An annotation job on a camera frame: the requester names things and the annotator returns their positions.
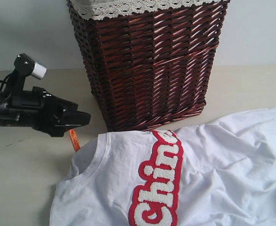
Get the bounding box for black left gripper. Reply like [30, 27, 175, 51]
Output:
[5, 87, 91, 137]

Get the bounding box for white t-shirt red lettering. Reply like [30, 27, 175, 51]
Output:
[49, 108, 276, 226]

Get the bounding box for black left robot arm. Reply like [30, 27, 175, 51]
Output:
[0, 87, 91, 137]

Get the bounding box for dark brown wicker basket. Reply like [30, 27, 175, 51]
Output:
[67, 0, 229, 131]

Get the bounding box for orange garment tag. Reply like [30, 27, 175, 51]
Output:
[69, 129, 81, 152]

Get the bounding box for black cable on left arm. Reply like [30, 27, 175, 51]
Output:
[0, 70, 18, 111]

